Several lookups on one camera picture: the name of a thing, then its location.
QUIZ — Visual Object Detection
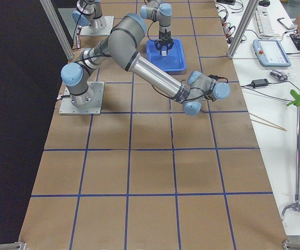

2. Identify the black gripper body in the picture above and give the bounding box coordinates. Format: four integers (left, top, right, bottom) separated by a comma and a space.
154, 31, 174, 49

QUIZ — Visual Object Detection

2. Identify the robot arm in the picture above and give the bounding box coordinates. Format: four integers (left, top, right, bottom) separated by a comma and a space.
72, 1, 174, 56
60, 13, 231, 116

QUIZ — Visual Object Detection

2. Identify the blue plastic tray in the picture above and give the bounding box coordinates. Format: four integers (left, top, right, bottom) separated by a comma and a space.
146, 39, 186, 74

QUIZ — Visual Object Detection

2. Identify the white keyboard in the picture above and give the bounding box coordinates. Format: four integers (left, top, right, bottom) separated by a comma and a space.
254, 5, 276, 37

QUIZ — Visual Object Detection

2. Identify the black power adapter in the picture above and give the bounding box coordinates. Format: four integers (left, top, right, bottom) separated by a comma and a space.
252, 79, 269, 88

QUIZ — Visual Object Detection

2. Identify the teach pendant tablet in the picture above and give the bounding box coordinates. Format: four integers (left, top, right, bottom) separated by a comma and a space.
252, 39, 291, 67

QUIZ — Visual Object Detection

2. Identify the black smartphone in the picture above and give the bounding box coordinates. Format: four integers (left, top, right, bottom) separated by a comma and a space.
277, 17, 296, 30

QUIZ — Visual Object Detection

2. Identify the wooden chopstick pair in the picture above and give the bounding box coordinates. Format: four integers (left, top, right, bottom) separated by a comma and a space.
248, 112, 287, 131

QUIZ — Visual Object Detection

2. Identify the silver reacher grabber tool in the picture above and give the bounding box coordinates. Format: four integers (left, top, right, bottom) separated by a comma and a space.
281, 102, 300, 220

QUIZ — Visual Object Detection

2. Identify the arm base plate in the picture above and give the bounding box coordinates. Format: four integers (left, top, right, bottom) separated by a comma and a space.
59, 81, 105, 115
80, 16, 114, 36

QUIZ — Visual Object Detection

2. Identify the aluminium frame post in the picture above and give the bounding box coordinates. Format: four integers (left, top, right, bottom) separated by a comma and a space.
227, 0, 259, 59

